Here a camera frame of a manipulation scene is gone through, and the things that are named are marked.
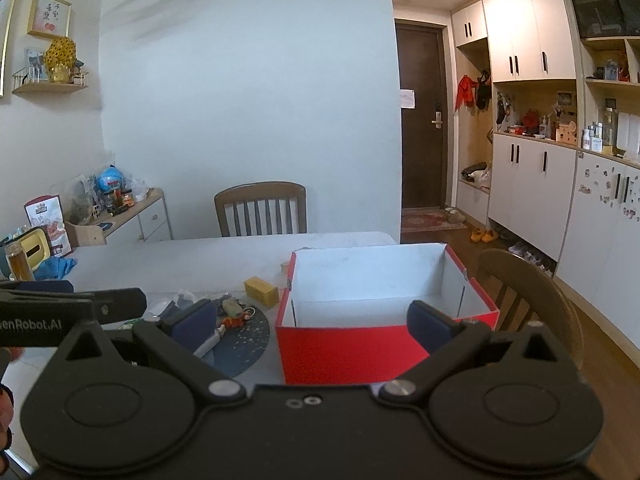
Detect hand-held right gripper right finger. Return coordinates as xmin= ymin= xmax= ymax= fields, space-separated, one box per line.
xmin=379 ymin=300 xmax=567 ymax=403

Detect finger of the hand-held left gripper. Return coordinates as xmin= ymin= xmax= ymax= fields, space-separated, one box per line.
xmin=92 ymin=287 xmax=147 ymax=325
xmin=0 ymin=280 xmax=76 ymax=293

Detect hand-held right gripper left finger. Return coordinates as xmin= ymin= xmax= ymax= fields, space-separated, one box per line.
xmin=59 ymin=299 xmax=248 ymax=403

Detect white orange small packet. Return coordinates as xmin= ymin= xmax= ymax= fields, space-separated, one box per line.
xmin=192 ymin=324 xmax=228 ymax=358

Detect orange red toy figure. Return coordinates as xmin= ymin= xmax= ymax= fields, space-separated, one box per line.
xmin=220 ymin=310 xmax=253 ymax=331

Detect small yellow carton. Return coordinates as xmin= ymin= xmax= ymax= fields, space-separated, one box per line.
xmin=243 ymin=276 xmax=280 ymax=306

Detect red cardboard box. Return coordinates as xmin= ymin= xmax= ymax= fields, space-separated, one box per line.
xmin=274 ymin=242 xmax=501 ymax=386

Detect person's left hand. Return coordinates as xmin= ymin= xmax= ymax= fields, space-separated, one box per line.
xmin=0 ymin=347 xmax=23 ymax=456

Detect blue cloth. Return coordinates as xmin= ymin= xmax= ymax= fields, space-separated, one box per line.
xmin=34 ymin=256 xmax=78 ymax=282

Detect amber jar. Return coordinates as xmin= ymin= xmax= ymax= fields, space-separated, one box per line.
xmin=5 ymin=241 xmax=36 ymax=282

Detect yellow tissue box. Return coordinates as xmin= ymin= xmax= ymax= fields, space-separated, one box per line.
xmin=2 ymin=226 xmax=53 ymax=281

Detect round dark speckled placemat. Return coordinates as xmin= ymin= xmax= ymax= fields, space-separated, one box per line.
xmin=202 ymin=305 xmax=271 ymax=380

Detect red white snack bag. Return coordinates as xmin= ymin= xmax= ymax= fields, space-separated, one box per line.
xmin=24 ymin=194 xmax=72 ymax=258

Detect wooden white sideboard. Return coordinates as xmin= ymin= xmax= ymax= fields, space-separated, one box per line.
xmin=65 ymin=187 xmax=174 ymax=247

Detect patterned door mat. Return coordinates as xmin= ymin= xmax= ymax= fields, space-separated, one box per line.
xmin=400 ymin=208 xmax=468 ymax=233

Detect toy cars and jars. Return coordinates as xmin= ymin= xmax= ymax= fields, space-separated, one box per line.
xmin=102 ymin=189 xmax=136 ymax=216

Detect wooden round-back chair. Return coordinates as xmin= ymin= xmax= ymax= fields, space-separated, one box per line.
xmin=475 ymin=248 xmax=585 ymax=368

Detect row of sneakers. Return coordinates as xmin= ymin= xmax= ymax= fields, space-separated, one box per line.
xmin=507 ymin=240 xmax=556 ymax=273

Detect wooden slat-back chair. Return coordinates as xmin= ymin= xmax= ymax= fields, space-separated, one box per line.
xmin=214 ymin=181 xmax=307 ymax=237

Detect dark bag in niche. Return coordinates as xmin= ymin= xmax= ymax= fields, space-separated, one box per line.
xmin=461 ymin=161 xmax=493 ymax=183

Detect dark brown door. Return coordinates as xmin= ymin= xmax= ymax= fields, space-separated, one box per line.
xmin=394 ymin=18 xmax=457 ymax=209

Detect small photo card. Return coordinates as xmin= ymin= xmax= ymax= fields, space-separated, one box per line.
xmin=25 ymin=48 xmax=50 ymax=82

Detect red trinkets on counter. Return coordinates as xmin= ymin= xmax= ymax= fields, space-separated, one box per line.
xmin=510 ymin=110 xmax=543 ymax=137

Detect hanging keys and trinkets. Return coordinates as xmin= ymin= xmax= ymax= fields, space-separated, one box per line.
xmin=495 ymin=92 xmax=513 ymax=128

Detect gold ornament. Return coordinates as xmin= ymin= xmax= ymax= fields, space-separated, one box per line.
xmin=44 ymin=36 xmax=77 ymax=84

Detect red hanging garment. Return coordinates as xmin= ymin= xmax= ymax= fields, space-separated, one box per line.
xmin=456 ymin=75 xmax=478 ymax=111

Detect black hanging bag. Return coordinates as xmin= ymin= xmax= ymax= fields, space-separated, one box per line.
xmin=475 ymin=71 xmax=493 ymax=111

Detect small white bottles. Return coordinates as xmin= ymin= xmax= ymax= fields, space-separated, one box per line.
xmin=580 ymin=122 xmax=606 ymax=153

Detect large gold framed picture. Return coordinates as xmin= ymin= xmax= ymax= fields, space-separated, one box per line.
xmin=0 ymin=0 xmax=20 ymax=98

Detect tall clear bottle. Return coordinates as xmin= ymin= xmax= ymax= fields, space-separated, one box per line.
xmin=602 ymin=100 xmax=617 ymax=156

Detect small gold framed picture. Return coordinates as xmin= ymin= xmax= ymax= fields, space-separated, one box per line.
xmin=26 ymin=0 xmax=72 ymax=41

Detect white plastic container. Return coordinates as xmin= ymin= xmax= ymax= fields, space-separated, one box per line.
xmin=616 ymin=111 xmax=640 ymax=156

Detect wooden wall shelf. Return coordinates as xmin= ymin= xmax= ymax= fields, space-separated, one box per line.
xmin=11 ymin=67 xmax=90 ymax=95

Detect white wall cabinet unit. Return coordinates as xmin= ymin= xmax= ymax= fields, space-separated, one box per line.
xmin=450 ymin=0 xmax=640 ymax=341

